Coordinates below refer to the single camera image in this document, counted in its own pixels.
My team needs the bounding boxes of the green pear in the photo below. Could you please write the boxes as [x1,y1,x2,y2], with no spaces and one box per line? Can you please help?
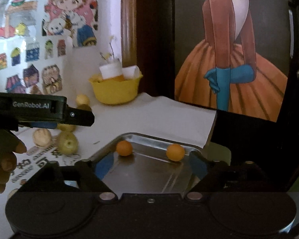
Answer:
[56,131,79,155]

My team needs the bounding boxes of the orange tangerine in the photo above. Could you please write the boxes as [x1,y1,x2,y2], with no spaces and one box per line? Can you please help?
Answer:
[116,140,133,157]
[166,144,185,162]

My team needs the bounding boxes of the striped pepino melon front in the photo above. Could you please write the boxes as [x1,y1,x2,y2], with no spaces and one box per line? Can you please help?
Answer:
[33,128,52,147]

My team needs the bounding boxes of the green-brown pear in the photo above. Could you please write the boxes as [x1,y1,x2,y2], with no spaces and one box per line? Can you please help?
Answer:
[57,123,76,132]

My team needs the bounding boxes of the brown kiwi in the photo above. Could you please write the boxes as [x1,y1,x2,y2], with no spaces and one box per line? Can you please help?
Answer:
[77,104,92,112]

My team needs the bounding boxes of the left human hand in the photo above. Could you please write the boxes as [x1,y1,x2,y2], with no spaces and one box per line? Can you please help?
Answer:
[0,130,27,194]

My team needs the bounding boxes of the metal tray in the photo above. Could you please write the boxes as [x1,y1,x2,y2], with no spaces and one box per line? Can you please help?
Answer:
[89,133,205,197]

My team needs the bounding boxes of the houses drawing paper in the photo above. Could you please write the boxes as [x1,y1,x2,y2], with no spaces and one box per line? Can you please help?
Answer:
[0,36,74,98]

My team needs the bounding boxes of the yellow lemon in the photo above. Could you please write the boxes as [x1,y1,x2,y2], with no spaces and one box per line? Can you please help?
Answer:
[75,94,90,106]

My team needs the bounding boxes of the yellow plastic bowl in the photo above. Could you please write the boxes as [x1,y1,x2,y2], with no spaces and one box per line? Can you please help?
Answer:
[89,73,143,105]

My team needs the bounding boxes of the yellow fruit in bowl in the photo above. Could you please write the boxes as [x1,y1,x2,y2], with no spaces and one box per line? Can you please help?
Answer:
[91,74,103,83]

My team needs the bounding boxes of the white orange cup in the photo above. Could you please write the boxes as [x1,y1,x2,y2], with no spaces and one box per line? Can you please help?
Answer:
[99,59,125,81]

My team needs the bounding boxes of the coloured scene drawing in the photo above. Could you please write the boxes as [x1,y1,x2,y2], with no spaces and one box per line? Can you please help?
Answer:
[0,0,38,40]

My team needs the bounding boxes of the small white cup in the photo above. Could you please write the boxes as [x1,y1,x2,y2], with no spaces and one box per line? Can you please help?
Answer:
[122,65,140,80]

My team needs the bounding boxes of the yellow dried flower sprig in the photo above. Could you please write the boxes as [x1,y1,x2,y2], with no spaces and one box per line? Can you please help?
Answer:
[100,35,115,63]

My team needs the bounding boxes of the cartoon kids drawing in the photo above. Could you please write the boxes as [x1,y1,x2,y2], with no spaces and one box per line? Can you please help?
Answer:
[42,0,98,47]

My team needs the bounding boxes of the girl orange dress poster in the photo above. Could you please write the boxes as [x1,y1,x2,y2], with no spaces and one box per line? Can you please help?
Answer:
[174,0,287,122]

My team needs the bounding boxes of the wooden door frame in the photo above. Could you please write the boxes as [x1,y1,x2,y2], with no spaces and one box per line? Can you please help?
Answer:
[121,0,137,67]

